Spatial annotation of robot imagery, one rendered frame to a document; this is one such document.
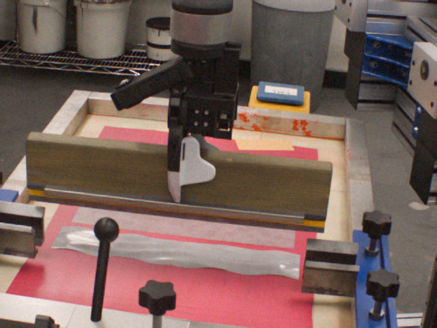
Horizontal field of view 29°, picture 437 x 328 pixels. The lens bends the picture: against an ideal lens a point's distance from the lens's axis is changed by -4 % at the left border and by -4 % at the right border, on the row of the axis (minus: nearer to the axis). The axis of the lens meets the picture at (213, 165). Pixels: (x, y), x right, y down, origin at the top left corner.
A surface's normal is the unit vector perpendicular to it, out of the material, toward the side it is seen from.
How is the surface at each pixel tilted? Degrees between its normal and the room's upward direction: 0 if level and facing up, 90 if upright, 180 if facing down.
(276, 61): 94
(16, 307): 0
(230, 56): 90
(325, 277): 90
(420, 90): 90
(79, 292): 0
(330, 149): 0
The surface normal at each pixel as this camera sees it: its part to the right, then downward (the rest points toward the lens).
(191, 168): -0.11, 0.30
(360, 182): 0.07, -0.91
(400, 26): 0.14, 0.42
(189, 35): -0.29, 0.39
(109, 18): 0.39, 0.46
